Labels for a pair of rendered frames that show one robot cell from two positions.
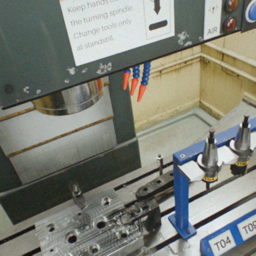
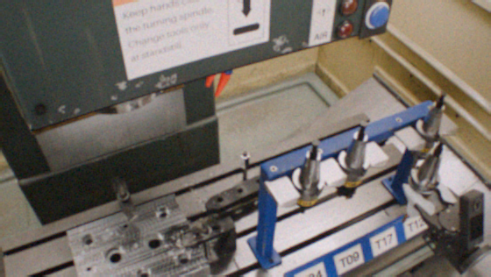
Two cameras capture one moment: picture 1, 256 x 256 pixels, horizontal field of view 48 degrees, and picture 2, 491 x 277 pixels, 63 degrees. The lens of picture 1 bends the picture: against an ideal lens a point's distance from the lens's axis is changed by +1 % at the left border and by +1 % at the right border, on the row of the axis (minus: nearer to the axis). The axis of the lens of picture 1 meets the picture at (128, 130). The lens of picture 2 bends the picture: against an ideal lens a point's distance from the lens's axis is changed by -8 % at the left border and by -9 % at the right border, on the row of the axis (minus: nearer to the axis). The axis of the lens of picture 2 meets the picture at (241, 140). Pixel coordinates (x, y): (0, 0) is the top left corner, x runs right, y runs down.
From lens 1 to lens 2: 0.11 m
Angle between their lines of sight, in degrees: 9
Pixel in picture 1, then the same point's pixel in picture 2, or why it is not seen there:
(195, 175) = (286, 199)
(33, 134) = not seen: hidden behind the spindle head
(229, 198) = (331, 218)
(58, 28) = (108, 37)
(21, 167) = (51, 148)
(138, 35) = (217, 41)
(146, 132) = (232, 102)
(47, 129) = not seen: hidden behind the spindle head
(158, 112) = (254, 75)
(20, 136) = not seen: hidden behind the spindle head
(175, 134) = (276, 110)
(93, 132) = (152, 106)
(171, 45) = (263, 52)
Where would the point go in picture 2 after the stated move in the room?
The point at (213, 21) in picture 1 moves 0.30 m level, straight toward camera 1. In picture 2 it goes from (323, 24) to (268, 256)
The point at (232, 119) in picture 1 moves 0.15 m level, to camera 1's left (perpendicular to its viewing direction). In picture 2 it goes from (355, 101) to (318, 102)
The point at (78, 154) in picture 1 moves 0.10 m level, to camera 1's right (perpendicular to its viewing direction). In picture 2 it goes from (128, 135) to (160, 133)
